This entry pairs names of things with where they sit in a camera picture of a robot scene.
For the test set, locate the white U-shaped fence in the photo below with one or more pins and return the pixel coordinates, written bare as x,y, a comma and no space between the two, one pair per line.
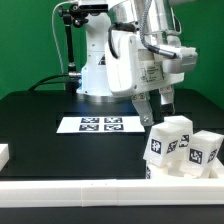
86,193

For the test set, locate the camera on mount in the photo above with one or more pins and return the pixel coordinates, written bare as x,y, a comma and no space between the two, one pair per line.
93,6

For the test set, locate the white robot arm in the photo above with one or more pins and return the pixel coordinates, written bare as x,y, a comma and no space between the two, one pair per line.
152,21

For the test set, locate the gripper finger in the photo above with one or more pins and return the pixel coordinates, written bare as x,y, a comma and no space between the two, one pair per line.
141,103
167,100

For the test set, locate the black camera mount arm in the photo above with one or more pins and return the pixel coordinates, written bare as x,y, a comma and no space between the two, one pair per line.
73,17

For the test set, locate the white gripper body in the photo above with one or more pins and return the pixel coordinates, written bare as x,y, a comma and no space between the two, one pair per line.
136,70

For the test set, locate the white marker sheet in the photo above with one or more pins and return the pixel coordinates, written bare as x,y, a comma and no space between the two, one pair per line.
108,124

